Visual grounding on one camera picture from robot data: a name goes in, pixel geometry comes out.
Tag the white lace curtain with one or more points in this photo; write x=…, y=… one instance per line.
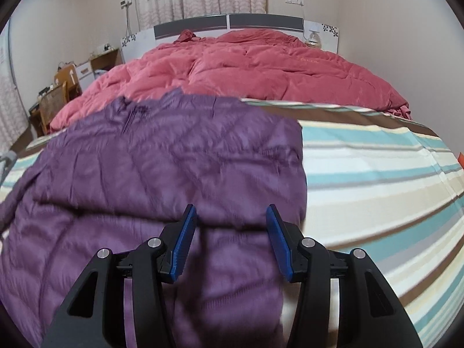
x=11, y=116

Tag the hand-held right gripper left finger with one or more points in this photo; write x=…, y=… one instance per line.
x=184, y=239

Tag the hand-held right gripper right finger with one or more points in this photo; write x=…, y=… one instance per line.
x=278, y=241

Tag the red comforter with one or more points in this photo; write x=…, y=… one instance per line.
x=253, y=69

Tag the white wall socket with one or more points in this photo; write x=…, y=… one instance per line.
x=293, y=0

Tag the wooden nightstand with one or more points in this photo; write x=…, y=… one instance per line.
x=107, y=60

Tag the orange thing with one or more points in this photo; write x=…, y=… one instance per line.
x=461, y=160

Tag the striped bed sheet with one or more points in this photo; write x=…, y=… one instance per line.
x=369, y=174

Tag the white and grey headboard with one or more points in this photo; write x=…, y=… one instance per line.
x=261, y=21

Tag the wooden chair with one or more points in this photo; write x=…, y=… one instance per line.
x=52, y=107

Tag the brown cardboard box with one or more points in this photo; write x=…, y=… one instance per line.
x=67, y=78

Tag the purple down jacket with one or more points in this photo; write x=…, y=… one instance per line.
x=145, y=174

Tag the red pillow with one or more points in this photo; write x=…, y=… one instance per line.
x=186, y=36

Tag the white storage box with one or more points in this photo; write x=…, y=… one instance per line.
x=85, y=72

